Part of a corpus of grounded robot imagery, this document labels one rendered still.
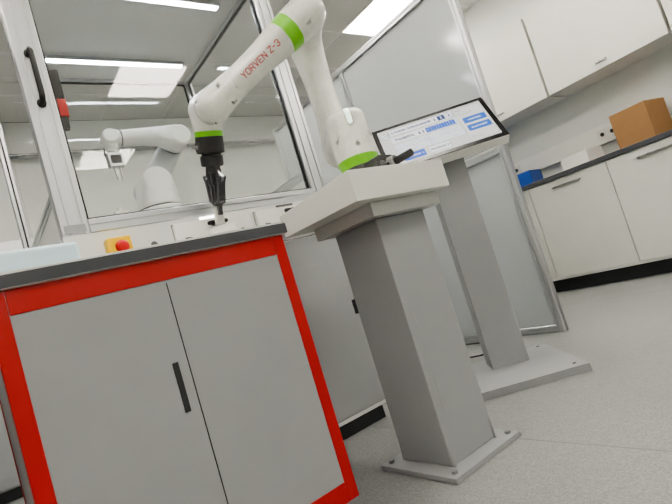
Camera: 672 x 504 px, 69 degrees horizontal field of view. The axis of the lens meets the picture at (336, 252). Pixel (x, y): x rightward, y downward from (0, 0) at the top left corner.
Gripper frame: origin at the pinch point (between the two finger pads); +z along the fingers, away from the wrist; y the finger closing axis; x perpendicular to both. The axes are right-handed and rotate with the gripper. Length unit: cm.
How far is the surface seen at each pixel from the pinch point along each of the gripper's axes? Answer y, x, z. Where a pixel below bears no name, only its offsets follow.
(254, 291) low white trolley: 59, -22, 11
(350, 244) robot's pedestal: 45, 19, 10
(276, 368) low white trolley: 65, -22, 28
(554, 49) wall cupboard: -48, 329, -83
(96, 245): -5.9, -38.6, 4.1
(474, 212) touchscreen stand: 31, 103, 12
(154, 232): -6.3, -20.5, 3.2
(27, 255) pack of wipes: 51, -63, -4
